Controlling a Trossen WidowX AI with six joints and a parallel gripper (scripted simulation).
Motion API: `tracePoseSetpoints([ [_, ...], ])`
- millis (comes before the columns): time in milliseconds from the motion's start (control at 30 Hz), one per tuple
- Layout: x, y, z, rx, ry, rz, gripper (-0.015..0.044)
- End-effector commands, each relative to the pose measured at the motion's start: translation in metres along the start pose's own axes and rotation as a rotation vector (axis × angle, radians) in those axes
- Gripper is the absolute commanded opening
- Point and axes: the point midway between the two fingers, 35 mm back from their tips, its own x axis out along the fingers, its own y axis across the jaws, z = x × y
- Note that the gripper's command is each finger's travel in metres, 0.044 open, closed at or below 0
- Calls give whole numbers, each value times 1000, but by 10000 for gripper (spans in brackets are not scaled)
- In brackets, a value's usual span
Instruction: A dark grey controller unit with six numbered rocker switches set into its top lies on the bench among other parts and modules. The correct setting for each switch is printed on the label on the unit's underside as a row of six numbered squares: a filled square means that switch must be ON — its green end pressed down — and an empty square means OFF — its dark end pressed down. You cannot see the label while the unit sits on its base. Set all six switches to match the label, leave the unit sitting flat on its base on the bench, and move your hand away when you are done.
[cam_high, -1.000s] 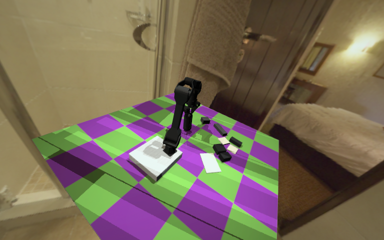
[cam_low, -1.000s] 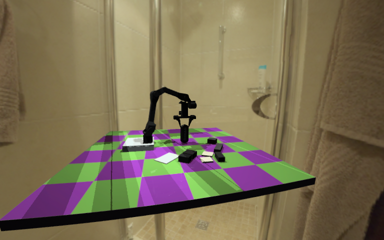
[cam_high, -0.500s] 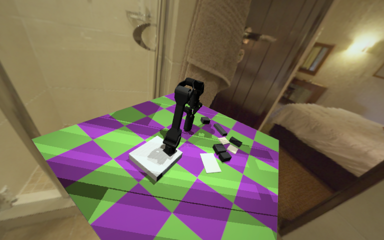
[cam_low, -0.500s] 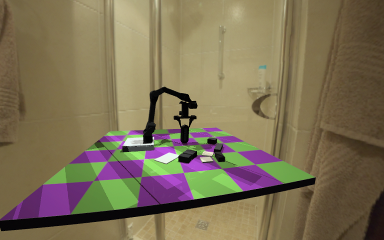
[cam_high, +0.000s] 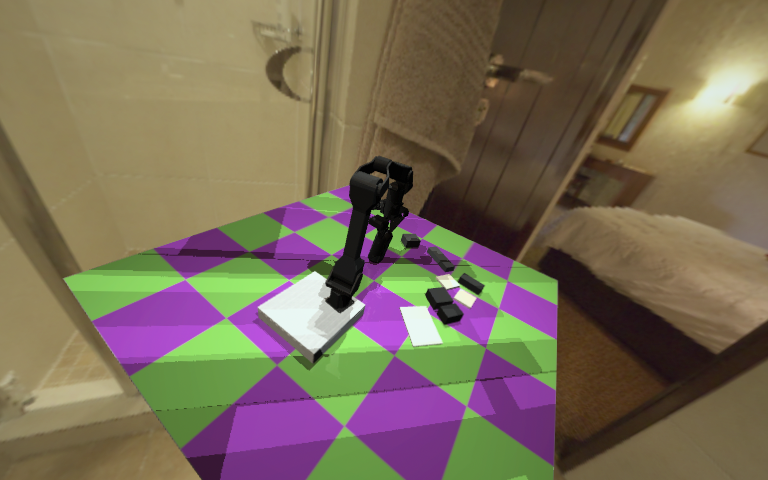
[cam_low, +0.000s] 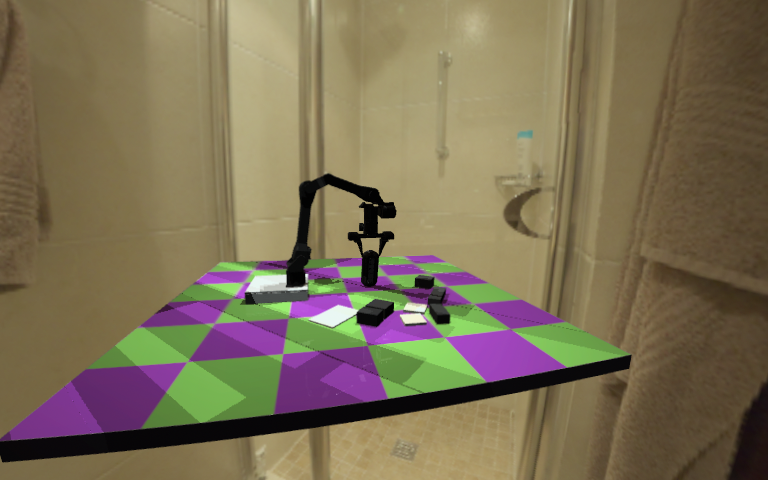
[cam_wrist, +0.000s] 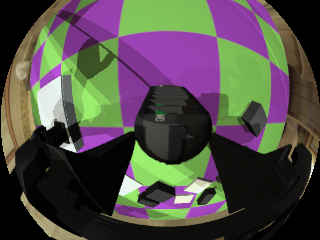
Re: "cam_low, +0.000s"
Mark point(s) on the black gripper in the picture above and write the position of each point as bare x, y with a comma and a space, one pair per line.
371, 231

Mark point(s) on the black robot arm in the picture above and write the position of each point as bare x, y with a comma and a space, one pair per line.
307, 189

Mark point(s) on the dark grey controller unit with green rocker switches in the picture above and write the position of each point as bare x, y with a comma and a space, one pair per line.
369, 273

